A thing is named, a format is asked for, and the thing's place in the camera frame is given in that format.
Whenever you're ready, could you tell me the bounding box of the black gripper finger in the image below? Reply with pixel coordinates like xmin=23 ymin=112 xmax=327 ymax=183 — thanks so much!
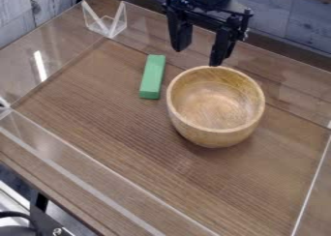
xmin=167 ymin=8 xmax=192 ymax=52
xmin=210 ymin=27 xmax=236 ymax=67

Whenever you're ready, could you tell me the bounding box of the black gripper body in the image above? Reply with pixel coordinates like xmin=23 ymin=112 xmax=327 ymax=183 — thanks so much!
xmin=163 ymin=0 xmax=254 ymax=41

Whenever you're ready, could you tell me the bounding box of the wooden bowl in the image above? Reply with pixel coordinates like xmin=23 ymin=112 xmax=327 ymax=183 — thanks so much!
xmin=165 ymin=66 xmax=266 ymax=148

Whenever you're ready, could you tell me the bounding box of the green rectangular stick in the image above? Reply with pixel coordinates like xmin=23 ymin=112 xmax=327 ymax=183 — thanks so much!
xmin=139 ymin=55 xmax=165 ymax=100

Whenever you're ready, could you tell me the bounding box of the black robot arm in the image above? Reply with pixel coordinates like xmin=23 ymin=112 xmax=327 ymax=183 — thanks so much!
xmin=163 ymin=0 xmax=254 ymax=67

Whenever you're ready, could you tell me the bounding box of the clear acrylic corner bracket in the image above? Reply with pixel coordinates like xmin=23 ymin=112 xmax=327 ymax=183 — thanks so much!
xmin=81 ymin=1 xmax=127 ymax=39

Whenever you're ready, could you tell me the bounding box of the clear acrylic front wall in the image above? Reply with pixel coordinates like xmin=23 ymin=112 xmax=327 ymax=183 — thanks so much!
xmin=0 ymin=108 xmax=220 ymax=236

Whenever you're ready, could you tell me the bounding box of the black table leg bracket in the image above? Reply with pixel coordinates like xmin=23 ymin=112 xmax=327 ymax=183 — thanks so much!
xmin=29 ymin=190 xmax=75 ymax=236

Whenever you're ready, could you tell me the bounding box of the black cable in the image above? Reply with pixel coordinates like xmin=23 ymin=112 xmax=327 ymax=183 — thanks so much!
xmin=0 ymin=210 xmax=36 ymax=229

